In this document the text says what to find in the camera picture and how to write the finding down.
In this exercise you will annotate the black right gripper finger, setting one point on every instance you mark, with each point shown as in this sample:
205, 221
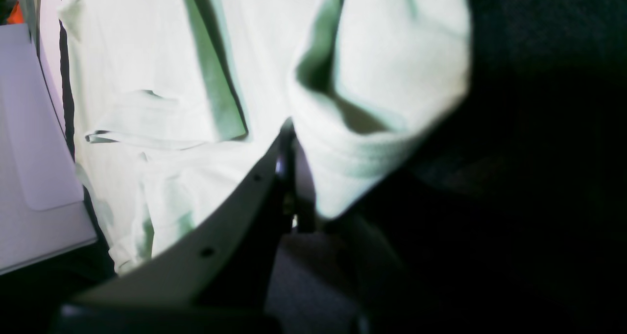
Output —
214, 280

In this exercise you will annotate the black table cloth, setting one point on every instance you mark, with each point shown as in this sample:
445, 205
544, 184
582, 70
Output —
509, 218

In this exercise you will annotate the light green T-shirt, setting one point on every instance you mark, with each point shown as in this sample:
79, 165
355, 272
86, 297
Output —
176, 100

